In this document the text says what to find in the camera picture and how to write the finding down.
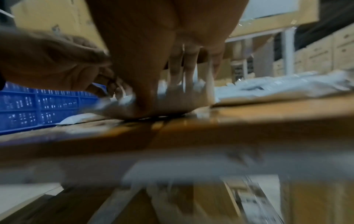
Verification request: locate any person's left hand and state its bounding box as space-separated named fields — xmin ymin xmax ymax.
xmin=0 ymin=26 xmax=122 ymax=98

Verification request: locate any person's right hand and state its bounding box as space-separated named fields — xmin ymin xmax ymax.
xmin=86 ymin=0 xmax=250 ymax=111

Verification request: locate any blue plastic crate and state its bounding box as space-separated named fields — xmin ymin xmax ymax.
xmin=0 ymin=81 xmax=109 ymax=135

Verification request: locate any white plastic mailer bag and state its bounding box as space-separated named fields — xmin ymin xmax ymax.
xmin=95 ymin=74 xmax=218 ymax=120

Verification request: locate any pile of grey mailer bags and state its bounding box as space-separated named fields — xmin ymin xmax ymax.
xmin=55 ymin=69 xmax=354 ymax=126

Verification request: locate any wooden table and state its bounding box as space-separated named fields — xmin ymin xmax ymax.
xmin=0 ymin=92 xmax=354 ymax=224

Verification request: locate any white metal shelf leg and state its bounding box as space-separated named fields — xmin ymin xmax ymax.
xmin=281 ymin=27 xmax=297 ymax=76

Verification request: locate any stack of cardboard cartons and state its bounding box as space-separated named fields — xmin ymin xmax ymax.
xmin=273 ymin=23 xmax=354 ymax=78

